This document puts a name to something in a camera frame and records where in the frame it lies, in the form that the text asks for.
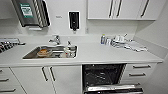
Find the small bottle with blue label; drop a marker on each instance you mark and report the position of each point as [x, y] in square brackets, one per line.
[103, 39]

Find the white drawer stack beside microwave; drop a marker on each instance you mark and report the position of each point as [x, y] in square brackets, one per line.
[10, 81]

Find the white wall outlet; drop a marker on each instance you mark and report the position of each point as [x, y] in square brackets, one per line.
[87, 30]

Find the steel paper towel dispenser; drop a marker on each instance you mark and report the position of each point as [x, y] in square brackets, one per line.
[30, 12]

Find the black soap dispenser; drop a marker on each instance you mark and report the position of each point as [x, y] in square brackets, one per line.
[74, 20]

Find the white mug on plate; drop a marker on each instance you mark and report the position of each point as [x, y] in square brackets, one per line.
[69, 51]

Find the white dish cloth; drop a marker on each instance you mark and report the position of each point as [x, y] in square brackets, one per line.
[136, 47]

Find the white drawer stack beside dishwasher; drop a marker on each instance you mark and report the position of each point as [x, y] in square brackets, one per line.
[140, 71]

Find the white wide wall cabinet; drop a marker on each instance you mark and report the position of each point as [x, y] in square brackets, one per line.
[120, 9]

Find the chrome sink faucet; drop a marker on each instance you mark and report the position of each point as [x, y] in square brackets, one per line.
[55, 40]

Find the stainless steel dishwasher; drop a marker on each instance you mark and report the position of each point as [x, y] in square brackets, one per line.
[103, 78]

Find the stainless steel sink basin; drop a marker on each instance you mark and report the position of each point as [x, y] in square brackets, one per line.
[50, 52]

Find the clear container with orange food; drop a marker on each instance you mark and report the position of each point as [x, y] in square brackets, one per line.
[43, 52]

